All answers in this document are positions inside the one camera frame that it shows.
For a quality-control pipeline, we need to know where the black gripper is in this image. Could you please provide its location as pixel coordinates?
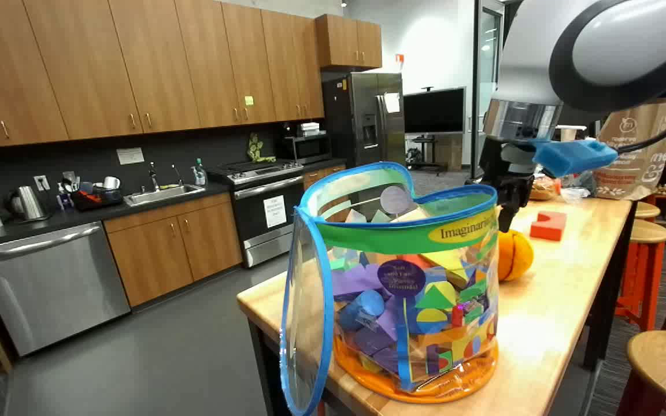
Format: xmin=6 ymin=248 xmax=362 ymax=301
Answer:
xmin=477 ymin=136 xmax=541 ymax=233

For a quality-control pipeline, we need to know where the red arch foam block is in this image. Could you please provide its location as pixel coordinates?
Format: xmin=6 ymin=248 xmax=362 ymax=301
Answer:
xmin=529 ymin=211 xmax=568 ymax=243

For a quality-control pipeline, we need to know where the brown paper bag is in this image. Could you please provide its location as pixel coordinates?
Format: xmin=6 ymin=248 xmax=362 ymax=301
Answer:
xmin=591 ymin=100 xmax=666 ymax=204

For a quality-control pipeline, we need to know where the clear toy bag blue trim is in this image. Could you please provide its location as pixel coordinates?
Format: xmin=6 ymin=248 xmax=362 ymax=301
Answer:
xmin=278 ymin=160 xmax=502 ymax=416

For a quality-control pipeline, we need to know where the bagged bread loaf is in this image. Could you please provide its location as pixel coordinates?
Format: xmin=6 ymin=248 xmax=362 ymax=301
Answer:
xmin=528 ymin=173 xmax=563 ymax=204

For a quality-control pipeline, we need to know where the black television screen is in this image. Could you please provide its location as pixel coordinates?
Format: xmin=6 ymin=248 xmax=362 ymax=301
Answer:
xmin=403 ymin=85 xmax=466 ymax=136

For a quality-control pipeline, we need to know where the orange legged wooden stool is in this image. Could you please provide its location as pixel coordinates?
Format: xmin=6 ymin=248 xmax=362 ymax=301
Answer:
xmin=614 ymin=216 xmax=666 ymax=333

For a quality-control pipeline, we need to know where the stainless steel refrigerator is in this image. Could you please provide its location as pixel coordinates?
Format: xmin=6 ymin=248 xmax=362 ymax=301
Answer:
xmin=321 ymin=69 xmax=406 ymax=169

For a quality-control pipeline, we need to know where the narrow wooden base cabinet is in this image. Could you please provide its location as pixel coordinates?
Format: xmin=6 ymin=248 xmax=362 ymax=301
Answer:
xmin=300 ymin=161 xmax=348 ymax=189

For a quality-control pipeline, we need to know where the black microwave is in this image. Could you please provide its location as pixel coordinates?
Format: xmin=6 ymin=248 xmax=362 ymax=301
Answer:
xmin=282 ymin=131 xmax=332 ymax=163

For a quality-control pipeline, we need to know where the white oven towel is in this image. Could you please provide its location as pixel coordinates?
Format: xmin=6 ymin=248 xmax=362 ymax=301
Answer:
xmin=262 ymin=194 xmax=292 ymax=230

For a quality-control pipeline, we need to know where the stainless steel stove oven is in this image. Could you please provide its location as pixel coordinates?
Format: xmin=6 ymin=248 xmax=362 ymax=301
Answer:
xmin=227 ymin=160 xmax=309 ymax=270

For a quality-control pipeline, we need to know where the green plant decoration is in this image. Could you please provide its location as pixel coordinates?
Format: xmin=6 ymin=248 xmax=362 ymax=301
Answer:
xmin=244 ymin=131 xmax=278 ymax=167

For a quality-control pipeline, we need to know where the soap bottle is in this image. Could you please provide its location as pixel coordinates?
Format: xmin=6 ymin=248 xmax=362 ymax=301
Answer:
xmin=189 ymin=156 xmax=207 ymax=188

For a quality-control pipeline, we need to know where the wide wooden base cabinet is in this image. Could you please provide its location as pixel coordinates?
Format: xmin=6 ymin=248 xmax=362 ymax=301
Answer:
xmin=101 ymin=191 xmax=244 ymax=310

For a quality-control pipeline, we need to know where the steel kitchen sink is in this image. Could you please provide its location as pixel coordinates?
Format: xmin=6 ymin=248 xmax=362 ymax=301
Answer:
xmin=122 ymin=183 xmax=207 ymax=211

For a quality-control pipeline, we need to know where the dish rack with dishes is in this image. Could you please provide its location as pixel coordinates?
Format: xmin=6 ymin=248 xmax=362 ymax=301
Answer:
xmin=52 ymin=169 xmax=126 ymax=212

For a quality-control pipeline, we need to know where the stainless steel dishwasher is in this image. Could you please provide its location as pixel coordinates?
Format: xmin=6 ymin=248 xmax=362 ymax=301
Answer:
xmin=0 ymin=220 xmax=131 ymax=359

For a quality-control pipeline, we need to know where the silver coffee maker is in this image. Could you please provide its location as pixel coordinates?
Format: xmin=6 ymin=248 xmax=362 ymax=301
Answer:
xmin=12 ymin=185 xmax=45 ymax=223

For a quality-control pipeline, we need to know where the glass door frame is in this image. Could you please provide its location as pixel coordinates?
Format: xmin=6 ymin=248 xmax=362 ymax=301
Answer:
xmin=470 ymin=0 xmax=509 ymax=179

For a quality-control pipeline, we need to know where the small wooden wall cabinet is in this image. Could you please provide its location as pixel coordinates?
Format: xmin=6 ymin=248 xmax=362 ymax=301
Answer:
xmin=314 ymin=11 xmax=383 ymax=71

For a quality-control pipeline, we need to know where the white wall outlet plate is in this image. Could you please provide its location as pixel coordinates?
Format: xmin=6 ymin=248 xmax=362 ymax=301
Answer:
xmin=112 ymin=146 xmax=147 ymax=169

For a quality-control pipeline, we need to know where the wooden wall cabinets row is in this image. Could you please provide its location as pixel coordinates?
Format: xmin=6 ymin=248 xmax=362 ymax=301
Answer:
xmin=0 ymin=0 xmax=326 ymax=152

